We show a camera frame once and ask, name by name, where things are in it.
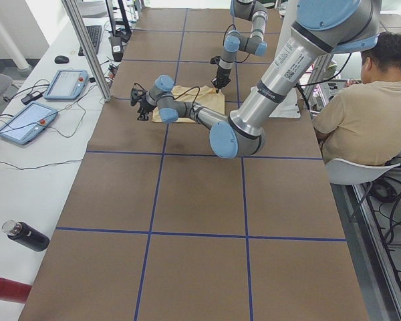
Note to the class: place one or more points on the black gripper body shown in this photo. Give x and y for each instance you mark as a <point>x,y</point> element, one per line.
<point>221,75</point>
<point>144,106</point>

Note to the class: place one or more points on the cream long-sleeve printed shirt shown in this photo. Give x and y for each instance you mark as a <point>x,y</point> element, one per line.
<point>202,105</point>

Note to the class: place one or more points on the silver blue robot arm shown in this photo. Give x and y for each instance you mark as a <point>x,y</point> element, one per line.
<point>235,41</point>
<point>319,28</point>

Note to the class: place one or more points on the blue teach pendant far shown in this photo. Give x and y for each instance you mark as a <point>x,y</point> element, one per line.
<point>67,85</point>

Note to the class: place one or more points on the blue teach pendant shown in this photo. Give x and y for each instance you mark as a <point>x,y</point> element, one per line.
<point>67,85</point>
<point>28,123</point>

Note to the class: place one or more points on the black keyboard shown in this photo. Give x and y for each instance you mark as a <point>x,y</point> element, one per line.
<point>95,34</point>

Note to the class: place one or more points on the black computer mouse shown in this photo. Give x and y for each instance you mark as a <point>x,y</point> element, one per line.
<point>61,59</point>

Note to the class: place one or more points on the blue teach pendant near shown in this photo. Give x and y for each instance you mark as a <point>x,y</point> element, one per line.
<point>28,123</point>

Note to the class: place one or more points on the white chair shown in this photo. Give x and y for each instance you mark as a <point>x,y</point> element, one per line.
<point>344,172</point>

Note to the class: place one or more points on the person in beige shirt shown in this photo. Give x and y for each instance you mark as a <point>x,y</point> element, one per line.
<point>362,123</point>

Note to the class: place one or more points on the black bottle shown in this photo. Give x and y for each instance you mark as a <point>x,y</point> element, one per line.
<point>25,235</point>

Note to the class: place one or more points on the red bottle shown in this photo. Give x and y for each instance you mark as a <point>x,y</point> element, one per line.
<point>13,291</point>

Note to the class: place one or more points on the aluminium frame post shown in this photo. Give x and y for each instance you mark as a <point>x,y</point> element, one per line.
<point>79,27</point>

